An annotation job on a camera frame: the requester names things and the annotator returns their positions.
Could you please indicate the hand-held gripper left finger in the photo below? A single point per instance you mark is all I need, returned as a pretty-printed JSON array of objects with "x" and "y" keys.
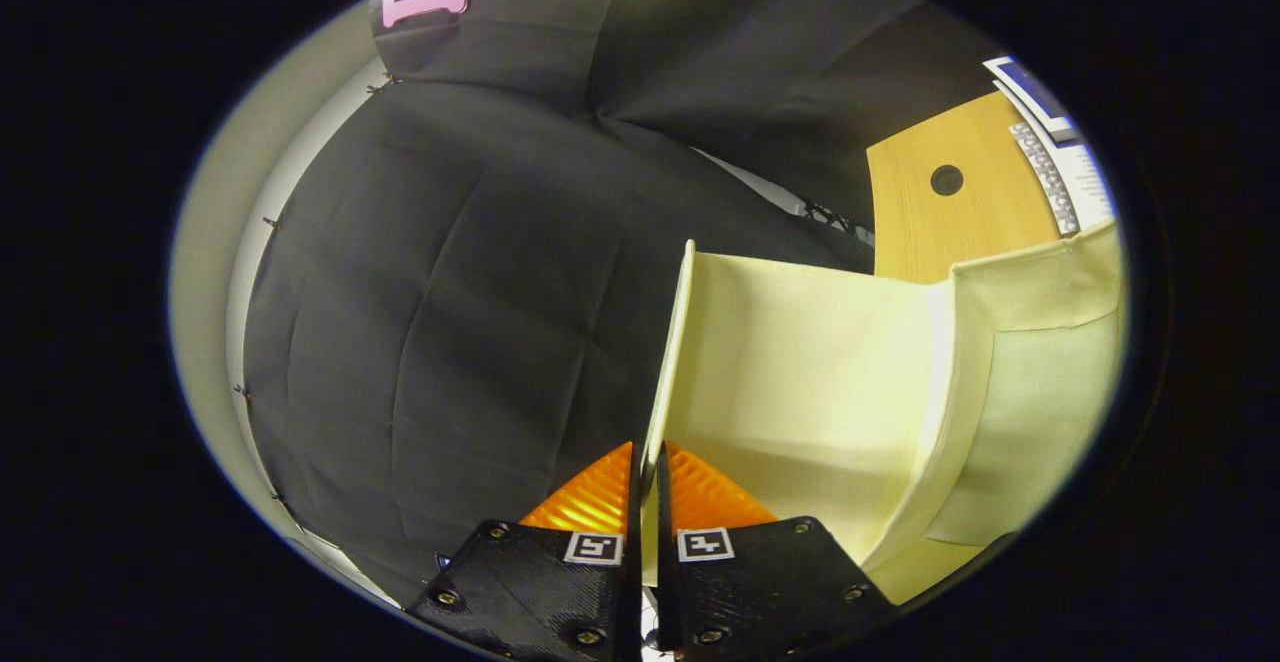
[{"x": 540, "y": 582}]

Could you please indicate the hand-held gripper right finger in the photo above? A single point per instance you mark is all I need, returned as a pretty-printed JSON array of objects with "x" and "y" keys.
[{"x": 760, "y": 582}]

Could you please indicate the pale green fabric storage box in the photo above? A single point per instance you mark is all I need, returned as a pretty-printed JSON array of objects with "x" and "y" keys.
[{"x": 800, "y": 372}]

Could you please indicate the black backdrop cloth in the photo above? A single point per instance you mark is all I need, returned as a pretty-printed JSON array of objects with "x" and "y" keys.
[{"x": 450, "y": 292}]

